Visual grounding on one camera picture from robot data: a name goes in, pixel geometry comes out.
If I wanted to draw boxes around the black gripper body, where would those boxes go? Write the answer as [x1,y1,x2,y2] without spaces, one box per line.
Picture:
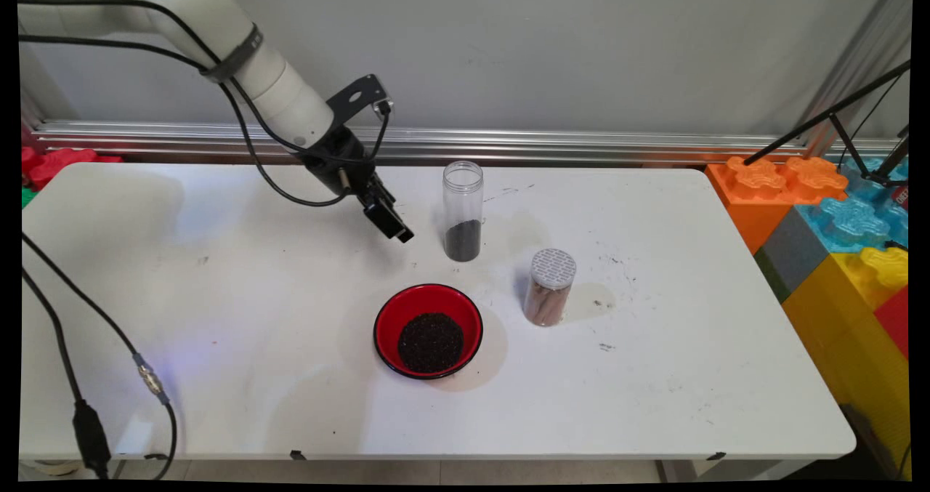
[294,125,379,196]

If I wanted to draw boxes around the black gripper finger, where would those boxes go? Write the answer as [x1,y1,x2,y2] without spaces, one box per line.
[367,172,399,208]
[357,187,416,245]

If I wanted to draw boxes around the heap of black seeds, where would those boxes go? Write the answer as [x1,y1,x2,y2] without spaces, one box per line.
[445,219,482,262]
[397,312,466,374]

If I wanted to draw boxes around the tall clear plastic jar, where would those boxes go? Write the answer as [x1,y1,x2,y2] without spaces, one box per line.
[442,161,485,263]

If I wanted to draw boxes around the red bowl with black rim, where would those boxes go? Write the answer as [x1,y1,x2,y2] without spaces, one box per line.
[373,283,485,381]

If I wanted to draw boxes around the jar with white perforated lid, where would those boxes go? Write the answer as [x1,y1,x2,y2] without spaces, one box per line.
[523,249,578,328]

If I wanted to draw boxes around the brown cinnamon sticks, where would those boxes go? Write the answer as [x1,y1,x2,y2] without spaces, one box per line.
[526,280,571,326]

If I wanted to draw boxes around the orange building block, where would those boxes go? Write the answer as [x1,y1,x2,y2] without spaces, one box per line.
[706,156,849,255]

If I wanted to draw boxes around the grey table leg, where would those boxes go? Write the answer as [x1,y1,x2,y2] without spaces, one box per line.
[656,461,700,483]

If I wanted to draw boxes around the grey building block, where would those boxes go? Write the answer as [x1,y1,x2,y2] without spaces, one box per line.
[753,207,830,304]

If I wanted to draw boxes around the black tripod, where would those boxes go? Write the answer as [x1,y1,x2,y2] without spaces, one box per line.
[743,60,911,189]

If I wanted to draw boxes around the yellow building block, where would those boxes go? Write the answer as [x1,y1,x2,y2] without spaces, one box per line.
[781,247,911,478]

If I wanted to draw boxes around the light blue building block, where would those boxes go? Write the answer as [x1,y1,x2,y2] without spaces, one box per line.
[796,156,910,254]

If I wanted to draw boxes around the big red building block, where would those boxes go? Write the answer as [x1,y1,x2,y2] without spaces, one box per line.
[872,285,911,362]

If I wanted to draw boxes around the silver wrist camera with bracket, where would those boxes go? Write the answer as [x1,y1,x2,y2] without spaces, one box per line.
[325,74,395,126]

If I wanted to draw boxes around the grey velcro strap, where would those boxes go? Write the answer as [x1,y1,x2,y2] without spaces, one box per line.
[200,24,264,84]

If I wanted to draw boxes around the aluminium rail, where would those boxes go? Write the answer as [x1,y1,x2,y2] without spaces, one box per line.
[33,120,905,169]

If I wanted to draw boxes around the black cable with metal connector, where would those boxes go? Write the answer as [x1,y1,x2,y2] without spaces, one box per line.
[18,34,357,480]

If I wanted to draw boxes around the black cable with thick plug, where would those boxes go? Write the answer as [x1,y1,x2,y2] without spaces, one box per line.
[18,0,393,480]

